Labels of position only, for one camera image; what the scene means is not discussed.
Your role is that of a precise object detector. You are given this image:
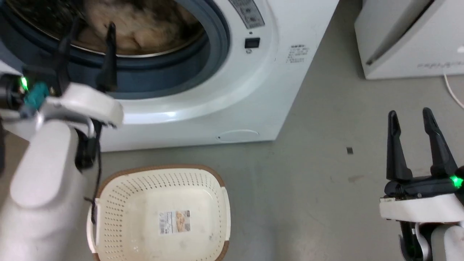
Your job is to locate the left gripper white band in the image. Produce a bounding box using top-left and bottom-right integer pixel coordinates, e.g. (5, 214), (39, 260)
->
(18, 16), (124, 128)

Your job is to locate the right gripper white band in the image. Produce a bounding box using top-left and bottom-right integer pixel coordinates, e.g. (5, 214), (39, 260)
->
(379, 107), (464, 223)

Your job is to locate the cream laundry basket brown rim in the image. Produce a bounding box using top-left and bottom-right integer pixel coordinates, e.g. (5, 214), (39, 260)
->
(86, 165), (231, 261)

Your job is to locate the white front-load washing machine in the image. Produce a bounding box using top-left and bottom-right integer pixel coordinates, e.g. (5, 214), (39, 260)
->
(0, 0), (340, 153)

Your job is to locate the beige laundry in drum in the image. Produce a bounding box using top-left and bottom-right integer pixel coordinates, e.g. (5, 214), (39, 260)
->
(78, 0), (204, 55)

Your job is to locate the white box-shaped appliance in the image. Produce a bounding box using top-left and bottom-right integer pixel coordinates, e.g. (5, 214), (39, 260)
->
(354, 0), (464, 80)

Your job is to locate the printed paper label sticker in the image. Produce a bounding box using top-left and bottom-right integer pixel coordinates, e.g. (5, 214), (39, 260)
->
(158, 210), (191, 236)

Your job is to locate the thin white cable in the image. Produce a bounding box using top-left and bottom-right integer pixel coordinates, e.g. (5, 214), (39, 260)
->
(443, 72), (464, 110)

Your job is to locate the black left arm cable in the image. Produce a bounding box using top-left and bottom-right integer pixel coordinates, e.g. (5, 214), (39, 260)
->
(74, 120), (105, 225)

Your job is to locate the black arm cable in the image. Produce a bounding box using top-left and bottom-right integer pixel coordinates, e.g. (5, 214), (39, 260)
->
(398, 221), (424, 261)
(74, 120), (105, 225)

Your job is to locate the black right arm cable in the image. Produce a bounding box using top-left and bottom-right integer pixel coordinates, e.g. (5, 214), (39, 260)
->
(398, 221), (424, 261)

